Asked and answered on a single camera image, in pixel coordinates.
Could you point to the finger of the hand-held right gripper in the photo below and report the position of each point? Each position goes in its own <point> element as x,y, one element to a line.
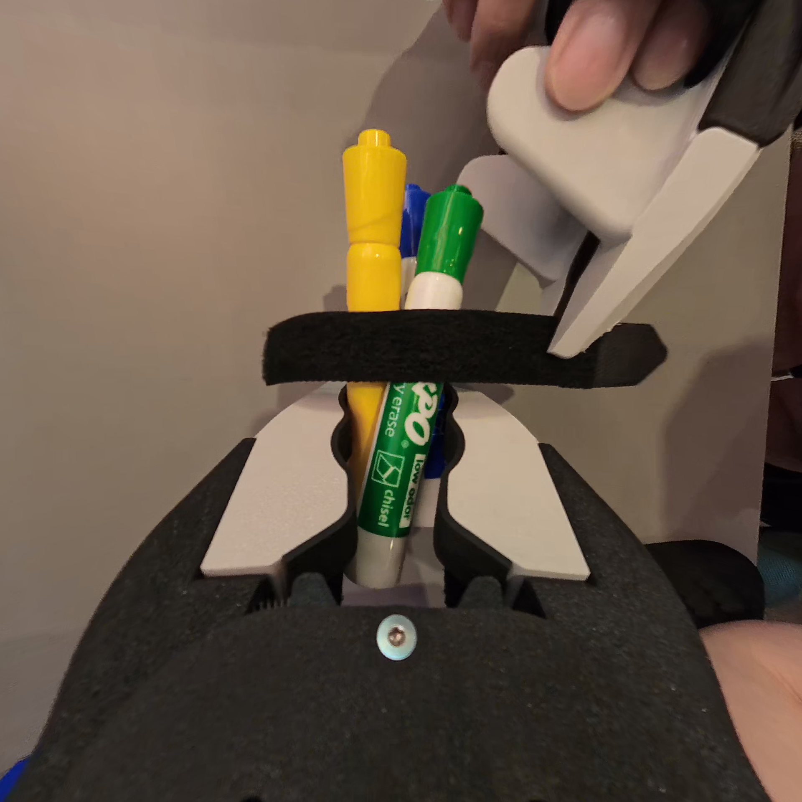
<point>532,219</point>
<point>658,250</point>

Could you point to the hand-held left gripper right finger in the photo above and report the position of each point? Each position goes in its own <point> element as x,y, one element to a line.
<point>507,501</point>

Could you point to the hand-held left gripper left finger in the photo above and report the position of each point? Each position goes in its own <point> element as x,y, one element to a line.
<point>275,501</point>

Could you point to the green dry-erase marker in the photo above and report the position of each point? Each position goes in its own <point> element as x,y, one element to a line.
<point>451,232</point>

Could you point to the blue dry-erase marker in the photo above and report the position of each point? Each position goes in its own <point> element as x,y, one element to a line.
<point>413,219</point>

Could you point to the yellow highlighter marker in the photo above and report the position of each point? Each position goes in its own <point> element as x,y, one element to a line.
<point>373,207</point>

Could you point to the person's right hand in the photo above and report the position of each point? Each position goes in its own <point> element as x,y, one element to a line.
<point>595,50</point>

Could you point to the black padded wrist rest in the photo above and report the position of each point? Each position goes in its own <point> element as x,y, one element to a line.
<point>708,576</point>

